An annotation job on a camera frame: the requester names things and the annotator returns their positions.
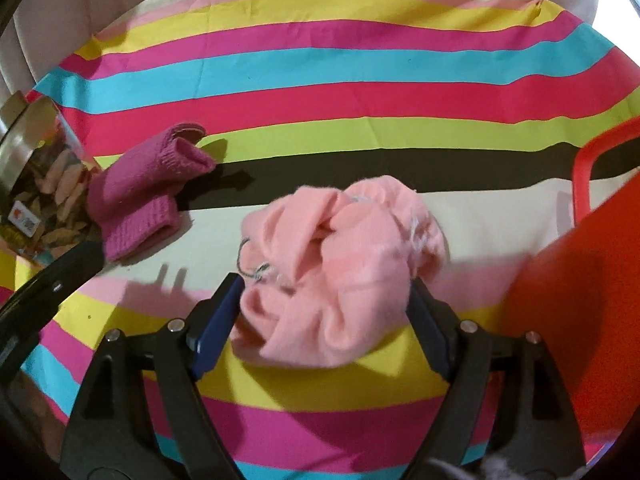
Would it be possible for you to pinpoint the pink towel cloth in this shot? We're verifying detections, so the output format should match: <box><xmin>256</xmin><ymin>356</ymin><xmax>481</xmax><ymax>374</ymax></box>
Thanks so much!
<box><xmin>232</xmin><ymin>175</ymin><xmax>448</xmax><ymax>368</ymax></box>

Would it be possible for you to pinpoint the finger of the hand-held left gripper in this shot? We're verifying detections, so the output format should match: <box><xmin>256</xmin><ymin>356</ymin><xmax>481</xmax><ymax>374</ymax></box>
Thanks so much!
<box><xmin>0</xmin><ymin>240</ymin><xmax>108</xmax><ymax>386</ymax></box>

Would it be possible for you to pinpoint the red thermos jug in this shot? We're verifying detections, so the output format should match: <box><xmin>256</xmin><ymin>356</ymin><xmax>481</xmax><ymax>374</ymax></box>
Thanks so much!
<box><xmin>505</xmin><ymin>117</ymin><xmax>640</xmax><ymax>461</ymax></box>

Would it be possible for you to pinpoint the glass jar with gold lid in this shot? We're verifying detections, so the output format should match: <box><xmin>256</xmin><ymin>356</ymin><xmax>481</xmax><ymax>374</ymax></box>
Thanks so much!
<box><xmin>0</xmin><ymin>91</ymin><xmax>103</xmax><ymax>266</ymax></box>

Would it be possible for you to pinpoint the magenta knit glove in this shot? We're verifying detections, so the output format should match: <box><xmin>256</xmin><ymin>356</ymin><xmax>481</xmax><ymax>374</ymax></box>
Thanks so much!
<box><xmin>86</xmin><ymin>122</ymin><xmax>218</xmax><ymax>263</ymax></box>

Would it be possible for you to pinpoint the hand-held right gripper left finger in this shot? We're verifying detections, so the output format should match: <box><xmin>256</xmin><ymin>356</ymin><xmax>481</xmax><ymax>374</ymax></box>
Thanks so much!
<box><xmin>60</xmin><ymin>272</ymin><xmax>246</xmax><ymax>480</ymax></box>

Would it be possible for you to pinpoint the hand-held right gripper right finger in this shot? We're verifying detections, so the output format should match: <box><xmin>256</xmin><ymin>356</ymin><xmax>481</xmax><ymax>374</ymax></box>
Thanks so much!
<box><xmin>405</xmin><ymin>277</ymin><xmax>588</xmax><ymax>480</ymax></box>

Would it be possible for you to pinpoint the multicolour striped cloth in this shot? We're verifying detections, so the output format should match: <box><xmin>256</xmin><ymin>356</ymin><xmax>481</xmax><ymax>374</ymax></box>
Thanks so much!
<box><xmin>10</xmin><ymin>0</ymin><xmax>640</xmax><ymax>480</ymax></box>

